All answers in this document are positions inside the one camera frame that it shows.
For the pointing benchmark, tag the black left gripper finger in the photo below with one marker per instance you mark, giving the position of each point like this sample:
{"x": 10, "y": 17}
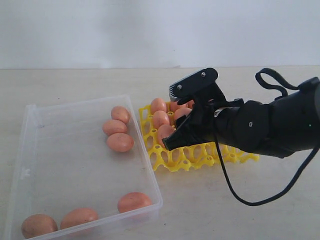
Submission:
{"x": 185, "y": 122}

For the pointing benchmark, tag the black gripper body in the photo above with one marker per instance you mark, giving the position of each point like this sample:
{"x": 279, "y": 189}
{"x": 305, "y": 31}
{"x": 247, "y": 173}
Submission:
{"x": 214, "y": 120}

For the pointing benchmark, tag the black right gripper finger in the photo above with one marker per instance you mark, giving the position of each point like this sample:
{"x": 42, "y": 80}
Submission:
{"x": 184, "y": 136}

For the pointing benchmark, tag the brown egg second row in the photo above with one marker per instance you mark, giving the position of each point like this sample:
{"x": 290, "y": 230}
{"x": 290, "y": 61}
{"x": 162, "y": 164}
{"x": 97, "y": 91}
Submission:
{"x": 183, "y": 111}

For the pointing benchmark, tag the brown egg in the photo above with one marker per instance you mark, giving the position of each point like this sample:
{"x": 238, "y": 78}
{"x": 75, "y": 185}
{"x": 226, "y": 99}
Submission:
{"x": 37, "y": 225}
{"x": 160, "y": 118}
{"x": 78, "y": 216}
{"x": 120, "y": 142}
{"x": 158, "y": 104}
{"x": 120, "y": 113}
{"x": 132, "y": 201}
{"x": 190, "y": 104}
{"x": 164, "y": 131}
{"x": 113, "y": 126}
{"x": 173, "y": 106}

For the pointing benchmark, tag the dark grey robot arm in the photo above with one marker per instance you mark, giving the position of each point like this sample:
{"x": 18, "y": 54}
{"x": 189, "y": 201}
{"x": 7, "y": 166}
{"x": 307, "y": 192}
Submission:
{"x": 278, "y": 129}

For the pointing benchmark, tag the yellow plastic egg tray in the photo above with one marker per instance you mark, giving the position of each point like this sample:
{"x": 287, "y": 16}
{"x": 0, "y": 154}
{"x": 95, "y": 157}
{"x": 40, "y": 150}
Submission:
{"x": 185, "y": 158}

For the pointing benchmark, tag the clear plastic box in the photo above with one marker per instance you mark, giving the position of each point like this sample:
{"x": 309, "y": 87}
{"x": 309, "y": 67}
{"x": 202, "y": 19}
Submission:
{"x": 63, "y": 163}

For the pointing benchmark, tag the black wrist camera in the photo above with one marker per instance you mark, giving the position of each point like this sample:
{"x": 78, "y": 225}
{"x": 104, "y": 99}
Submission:
{"x": 199, "y": 85}

